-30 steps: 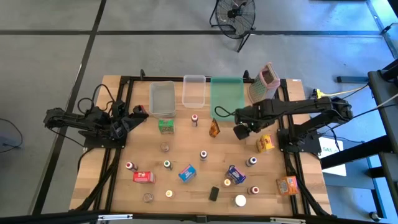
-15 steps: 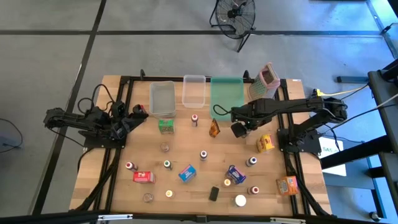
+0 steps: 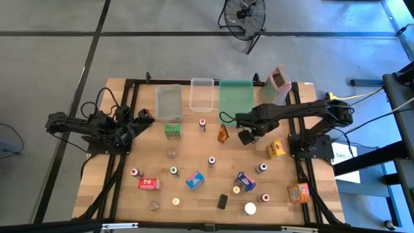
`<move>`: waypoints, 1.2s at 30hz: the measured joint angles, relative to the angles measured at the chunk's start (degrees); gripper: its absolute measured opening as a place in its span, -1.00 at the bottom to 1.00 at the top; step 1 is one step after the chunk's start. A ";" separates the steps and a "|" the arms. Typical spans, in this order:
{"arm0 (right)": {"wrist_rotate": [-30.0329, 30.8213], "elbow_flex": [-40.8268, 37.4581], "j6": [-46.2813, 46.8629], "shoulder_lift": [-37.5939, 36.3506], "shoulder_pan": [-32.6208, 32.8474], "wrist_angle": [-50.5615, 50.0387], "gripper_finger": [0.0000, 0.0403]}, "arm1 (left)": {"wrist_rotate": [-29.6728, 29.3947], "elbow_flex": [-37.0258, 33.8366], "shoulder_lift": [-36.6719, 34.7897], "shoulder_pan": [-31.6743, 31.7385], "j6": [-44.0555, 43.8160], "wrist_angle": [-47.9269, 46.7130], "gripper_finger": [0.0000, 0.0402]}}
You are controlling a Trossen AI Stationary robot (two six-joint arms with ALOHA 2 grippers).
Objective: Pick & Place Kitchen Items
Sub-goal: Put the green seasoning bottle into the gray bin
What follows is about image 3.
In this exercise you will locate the red food colouring bottle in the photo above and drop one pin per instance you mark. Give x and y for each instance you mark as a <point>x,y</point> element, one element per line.
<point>136,173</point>
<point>264,197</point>

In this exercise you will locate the green Apple Jacks box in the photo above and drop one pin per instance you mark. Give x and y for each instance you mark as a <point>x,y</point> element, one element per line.
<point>173,132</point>

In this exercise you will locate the white round lid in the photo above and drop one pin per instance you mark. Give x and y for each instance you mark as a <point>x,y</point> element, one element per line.
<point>250,208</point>

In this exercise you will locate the black floor fan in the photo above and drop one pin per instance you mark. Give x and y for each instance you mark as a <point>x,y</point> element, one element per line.
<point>242,13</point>

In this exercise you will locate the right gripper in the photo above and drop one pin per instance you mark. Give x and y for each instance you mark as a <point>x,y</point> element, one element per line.
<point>255,123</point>

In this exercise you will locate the yellow Corn Pops box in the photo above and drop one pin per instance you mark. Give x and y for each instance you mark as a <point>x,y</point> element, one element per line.
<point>276,149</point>

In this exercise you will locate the black table frame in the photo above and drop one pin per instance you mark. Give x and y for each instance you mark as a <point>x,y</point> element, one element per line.
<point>142,82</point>

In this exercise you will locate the red lid spice jar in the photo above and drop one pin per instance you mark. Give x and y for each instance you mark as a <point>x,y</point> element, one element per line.
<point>147,113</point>

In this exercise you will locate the blue Rice Krispies box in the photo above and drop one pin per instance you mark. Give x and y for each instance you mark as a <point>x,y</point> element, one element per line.
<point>194,180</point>

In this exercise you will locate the blue food colouring bottle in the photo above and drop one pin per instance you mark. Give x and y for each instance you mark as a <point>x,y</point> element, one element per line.
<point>261,168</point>

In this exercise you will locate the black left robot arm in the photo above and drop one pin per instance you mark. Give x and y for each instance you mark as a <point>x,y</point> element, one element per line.
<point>74,124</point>

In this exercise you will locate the black side desk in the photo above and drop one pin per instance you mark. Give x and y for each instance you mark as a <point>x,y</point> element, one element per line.
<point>396,94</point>

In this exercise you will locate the dark ground pepper tin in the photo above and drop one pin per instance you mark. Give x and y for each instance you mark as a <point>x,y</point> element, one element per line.
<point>222,201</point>

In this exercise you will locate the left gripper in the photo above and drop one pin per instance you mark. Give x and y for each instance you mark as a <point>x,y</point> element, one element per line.
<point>123,129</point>

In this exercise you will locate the black caster wheel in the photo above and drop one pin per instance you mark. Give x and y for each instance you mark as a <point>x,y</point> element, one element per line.
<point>390,225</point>

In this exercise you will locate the small clear glass jar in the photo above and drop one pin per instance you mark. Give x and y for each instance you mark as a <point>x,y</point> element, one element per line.
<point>154,206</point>
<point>171,153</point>

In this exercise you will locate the red Froot Loops box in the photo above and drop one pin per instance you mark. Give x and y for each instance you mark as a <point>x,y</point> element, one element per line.
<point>149,184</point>

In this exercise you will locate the black front rail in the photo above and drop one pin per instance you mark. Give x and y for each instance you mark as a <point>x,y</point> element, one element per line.
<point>174,226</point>

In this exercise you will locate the orange brown snack packet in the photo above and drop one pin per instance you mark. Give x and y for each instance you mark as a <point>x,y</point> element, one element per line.
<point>223,134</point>

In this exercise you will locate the white paper sheet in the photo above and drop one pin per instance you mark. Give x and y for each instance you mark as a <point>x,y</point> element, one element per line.
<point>347,168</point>

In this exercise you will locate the blue Frosted Flakes box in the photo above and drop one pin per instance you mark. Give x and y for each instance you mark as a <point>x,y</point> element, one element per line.
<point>245,182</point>

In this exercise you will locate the green plastic tray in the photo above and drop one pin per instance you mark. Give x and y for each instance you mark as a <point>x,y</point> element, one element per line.
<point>236,95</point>

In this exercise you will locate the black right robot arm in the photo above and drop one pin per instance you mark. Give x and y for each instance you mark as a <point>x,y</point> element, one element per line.
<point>300,108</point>

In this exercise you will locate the orange cereal box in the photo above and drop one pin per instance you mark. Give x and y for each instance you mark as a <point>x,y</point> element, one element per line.
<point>299,193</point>

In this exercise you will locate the pink cap colouring bottle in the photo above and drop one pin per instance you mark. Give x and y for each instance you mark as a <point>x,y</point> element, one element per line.
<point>202,124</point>

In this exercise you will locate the silver metal bracket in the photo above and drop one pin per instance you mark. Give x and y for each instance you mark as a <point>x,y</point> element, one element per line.
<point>299,229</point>
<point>119,226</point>

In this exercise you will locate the clear plastic container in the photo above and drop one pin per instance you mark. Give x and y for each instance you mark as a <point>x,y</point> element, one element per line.
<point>201,95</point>

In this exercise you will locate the green food colouring bottle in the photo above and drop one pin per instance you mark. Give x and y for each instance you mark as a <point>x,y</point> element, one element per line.
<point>174,171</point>

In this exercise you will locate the grey translucent plastic bin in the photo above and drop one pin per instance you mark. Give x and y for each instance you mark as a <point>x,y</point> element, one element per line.
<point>169,103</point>

